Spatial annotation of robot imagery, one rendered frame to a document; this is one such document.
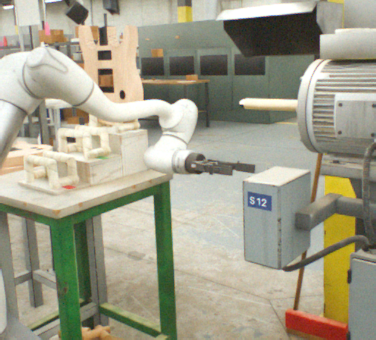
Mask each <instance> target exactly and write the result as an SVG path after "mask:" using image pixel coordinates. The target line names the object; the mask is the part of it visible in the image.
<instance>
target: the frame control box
mask: <svg viewBox="0 0 376 340"><path fill-rule="evenodd" d="M242 204H243V247H245V261H247V262H250V263H254V264H259V265H262V266H265V267H271V269H274V270H282V271H284V272H292V271H296V270H298V269H301V268H303V267H305V266H306V265H308V264H310V263H312V262H314V261H317V260H319V259H321V258H323V257H326V256H327V255H328V254H329V253H332V252H333V251H336V250H338V249H340V248H342V247H346V246H348V245H351V243H353V244H354V242H363V246H361V249H362V250H363V252H364V253H365V254H370V253H369V247H368V244H369V241H368V239H367V238H366V237H365V236H360V235H358V236H351V237H348V238H346V239H343V240H341V241H339V242H337V243H335V244H333V245H331V246H330V247H327V248H325V249H323V250H321V251H319V252H317V253H315V254H313V255H311V256H310V257H308V258H306V259H303V260H302V261H299V262H297V263H295V264H291V265H287V264H289V263H290V262H292V261H293V260H295V259H296V258H298V256H299V255H301V254H302V253H304V252H306V251H307V250H308V249H309V248H310V246H311V231H306V230H302V229H298V228H295V213H296V212H298V211H299V210H301V209H303V208H305V207H307V206H309V204H311V171H310V170H303V169H296V168H290V167H277V166H276V167H273V168H271V169H268V170H265V171H263V172H261V173H259V174H258V175H254V176H252V177H249V178H246V179H244V180H243V181H242Z"/></svg>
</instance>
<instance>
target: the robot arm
mask: <svg viewBox="0 0 376 340"><path fill-rule="evenodd" d="M46 98H50V99H56V100H59V99H60V100H63V101H65V102H66V103H68V104H70V105H72V106H74V107H75V108H77V109H80V110H82V111H84V112H86V113H89V114H91V115H94V116H95V117H96V118H98V119H100V120H104V121H107V122H111V123H120V122H126V121H130V120H136V119H140V118H142V117H146V116H150V115H158V116H159V123H160V125H161V126H162V131H163V134H162V137H161V138H160V140H159V141H158V142H157V144H155V145H152V146H151V147H149V148H147V149H146V151H145V152H144V154H143V161H144V164H146V165H147V166H148V167H149V168H151V169H152V170H155V171H157V172H160V173H169V175H173V174H174V173H180V175H192V174H193V173H194V175H200V174H201V173H203V172H205V173H207V172H208V171H209V175H211V176H212V175H213V171H214V173H218V175H224V176H232V170H236V171H241V172H247V173H253V174H254V171H255V165H254V164H243V163H239V161H238V162H237V163H236V162H226V161H219V160H211V159H206V157H205V156H204V155H203V154H201V153H196V152H194V151H193V150H186V147H187V144H188V142H189V139H191V137H192V135H193V132H194V130H195V125H196V123H197V119H198V109H197V107H196V106H195V104H194V103H193V102H192V101H189V100H187V99H182V100H180V101H177V102H175V103H174V104H169V103H167V102H165V101H160V100H147V101H136V102H129V103H122V104H117V103H114V102H111V101H110V100H109V99H108V98H107V97H106V96H105V95H104V93H103V92H101V90H100V89H99V88H98V86H97V85H96V83H95V82H94V81H93V80H92V79H91V78H90V77H89V76H88V75H87V73H86V72H85V71H84V70H83V69H81V68H80V67H79V66H78V65H77V64H76V63H75V62H74V61H72V60H71V59H69V58H68V57H67V56H65V55H64V54H63V53H61V52H59V51H57V50H55V49H52V48H47V47H39V48H36V49H35V50H32V51H27V52H19V53H15V54H9V55H7V56H6V57H4V58H3V59H1V60H0V170H1V168H2V166H3V164H4V163H5V160H6V158H7V156H8V154H9V152H10V149H11V147H12V145H13V144H14V142H15V138H16V137H17V135H18V132H19V130H20V127H21V125H23V123H24V120H25V117H26V116H27V115H30V114H31V113H33V112H34V111H35V110H36V108H37V106H38V105H39V104H40V103H42V102H43V101H44V100H45V99H46ZM0 340H17V339H16V338H15V337H14V336H13V335H12V334H10V333H9V331H8V327H7V308H6V298H5V291H4V282H3V277H2V273H1V267H0Z"/></svg>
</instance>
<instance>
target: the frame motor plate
mask: <svg viewBox="0 0 376 340"><path fill-rule="evenodd" d="M362 167H363V165H362V164H351V163H343V162H339V160H338V159H333V161H327V162H325V163H323V164H322V165H321V175H323V176H334V177H341V178H352V179H359V180H362V172H363V168H362ZM369 174H370V175H369V180H370V181H371V182H376V166H372V165H370V171H369Z"/></svg>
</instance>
